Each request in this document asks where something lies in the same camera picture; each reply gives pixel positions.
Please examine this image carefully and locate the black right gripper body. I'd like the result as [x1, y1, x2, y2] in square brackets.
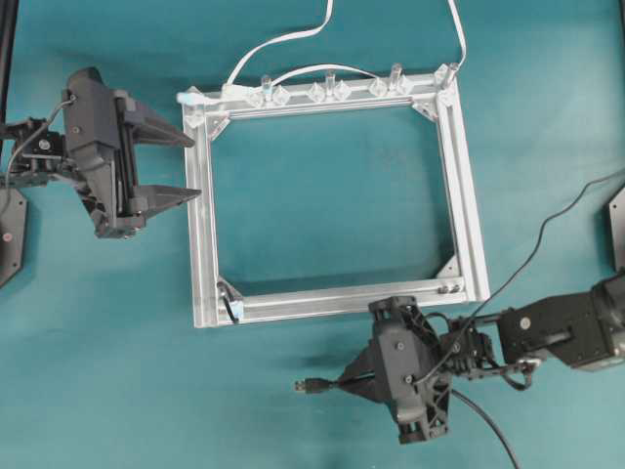
[368, 296, 449, 444]

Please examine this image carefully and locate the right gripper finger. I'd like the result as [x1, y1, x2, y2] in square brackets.
[338, 346, 375, 384]
[338, 380, 390, 404]

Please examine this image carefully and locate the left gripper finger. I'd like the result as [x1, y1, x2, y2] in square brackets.
[124, 98, 195, 147]
[129, 185, 201, 215]

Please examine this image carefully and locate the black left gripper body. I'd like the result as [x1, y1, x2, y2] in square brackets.
[67, 89, 146, 238]

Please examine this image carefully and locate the black power cable with plug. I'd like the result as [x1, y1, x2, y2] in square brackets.
[293, 375, 522, 469]

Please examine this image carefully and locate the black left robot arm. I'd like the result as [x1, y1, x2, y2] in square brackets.
[1, 90, 201, 238]

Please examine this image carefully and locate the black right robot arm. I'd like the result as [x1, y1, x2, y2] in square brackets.
[333, 274, 624, 444]

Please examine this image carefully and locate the black zip tie loop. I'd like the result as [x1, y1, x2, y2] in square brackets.
[218, 284, 239, 324]

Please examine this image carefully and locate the left wrist camera housing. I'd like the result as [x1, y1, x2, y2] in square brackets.
[63, 67, 120, 151]

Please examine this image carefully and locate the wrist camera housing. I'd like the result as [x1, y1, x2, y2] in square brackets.
[370, 320, 434, 425]
[63, 67, 120, 151]

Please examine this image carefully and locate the right wrist camera housing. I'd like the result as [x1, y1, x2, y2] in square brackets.
[370, 320, 434, 425]

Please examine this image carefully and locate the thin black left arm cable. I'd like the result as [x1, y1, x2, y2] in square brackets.
[0, 95, 77, 216]

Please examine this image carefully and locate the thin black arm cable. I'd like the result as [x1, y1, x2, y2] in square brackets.
[414, 168, 625, 392]
[0, 95, 77, 216]

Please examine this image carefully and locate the white flat ribbon cable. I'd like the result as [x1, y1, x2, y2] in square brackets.
[222, 0, 469, 97]

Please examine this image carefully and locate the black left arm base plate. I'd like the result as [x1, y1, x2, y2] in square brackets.
[0, 189, 28, 286]

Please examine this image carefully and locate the black vertical rail at left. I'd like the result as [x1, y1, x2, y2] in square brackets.
[0, 0, 20, 123]

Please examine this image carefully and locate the silver aluminium extrusion frame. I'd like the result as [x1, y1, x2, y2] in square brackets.
[177, 64, 490, 328]

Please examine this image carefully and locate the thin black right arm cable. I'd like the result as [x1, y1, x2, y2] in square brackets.
[414, 168, 625, 392]

